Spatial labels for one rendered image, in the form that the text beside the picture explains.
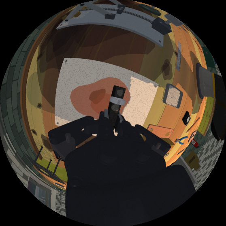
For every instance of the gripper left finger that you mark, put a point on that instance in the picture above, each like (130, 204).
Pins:
(88, 123)

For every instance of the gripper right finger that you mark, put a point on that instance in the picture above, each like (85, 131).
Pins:
(141, 130)

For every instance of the grey speckled soldering board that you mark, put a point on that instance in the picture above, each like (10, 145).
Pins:
(84, 74)

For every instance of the thin wooden stick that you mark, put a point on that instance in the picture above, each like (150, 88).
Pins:
(193, 124)

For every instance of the orange flat plate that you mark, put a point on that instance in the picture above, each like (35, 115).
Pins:
(159, 132)

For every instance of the cream speckled tile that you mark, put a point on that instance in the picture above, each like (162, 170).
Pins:
(143, 98)

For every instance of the small black cube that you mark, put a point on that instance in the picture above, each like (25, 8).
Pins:
(186, 118)

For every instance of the grey framed beige tray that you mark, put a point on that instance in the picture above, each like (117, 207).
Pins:
(173, 96)

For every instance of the black pin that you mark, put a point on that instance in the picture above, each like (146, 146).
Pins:
(40, 153)
(49, 164)
(56, 166)

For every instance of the small red tool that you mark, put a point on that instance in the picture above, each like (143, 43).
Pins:
(194, 142)

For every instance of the brown cardboard box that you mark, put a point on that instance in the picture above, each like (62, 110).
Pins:
(192, 159)

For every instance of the black perforated mesh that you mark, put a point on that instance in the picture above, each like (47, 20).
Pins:
(44, 170)

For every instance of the yellow green mat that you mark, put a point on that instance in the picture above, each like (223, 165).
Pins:
(208, 116)

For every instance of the steel ruler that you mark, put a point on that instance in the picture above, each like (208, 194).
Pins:
(178, 56)

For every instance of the grey cabinet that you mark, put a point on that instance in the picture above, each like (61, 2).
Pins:
(38, 191)

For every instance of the dark green board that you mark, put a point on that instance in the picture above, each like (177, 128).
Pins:
(210, 59)

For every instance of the large black block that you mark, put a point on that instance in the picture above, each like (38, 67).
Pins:
(161, 26)

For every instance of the small black block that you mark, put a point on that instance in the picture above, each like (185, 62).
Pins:
(110, 16)
(121, 9)

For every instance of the grey slanted bar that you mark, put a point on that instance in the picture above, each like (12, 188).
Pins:
(95, 8)

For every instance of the grey rounded slab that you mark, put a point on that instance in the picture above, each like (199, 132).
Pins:
(173, 19)

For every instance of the dark green round disc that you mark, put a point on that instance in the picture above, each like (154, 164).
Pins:
(151, 8)

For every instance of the grey base plate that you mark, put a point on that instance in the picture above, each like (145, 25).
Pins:
(123, 23)

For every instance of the grey toothed rail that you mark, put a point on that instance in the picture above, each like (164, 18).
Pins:
(134, 15)

